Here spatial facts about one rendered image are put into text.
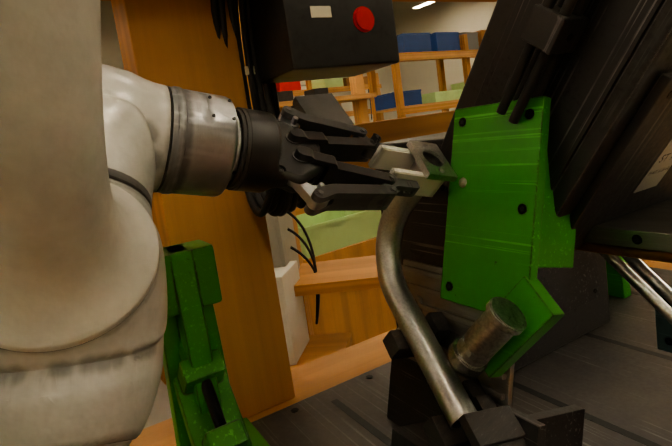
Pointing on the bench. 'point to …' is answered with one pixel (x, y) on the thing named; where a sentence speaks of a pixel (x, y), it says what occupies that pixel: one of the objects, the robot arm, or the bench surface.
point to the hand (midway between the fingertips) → (406, 171)
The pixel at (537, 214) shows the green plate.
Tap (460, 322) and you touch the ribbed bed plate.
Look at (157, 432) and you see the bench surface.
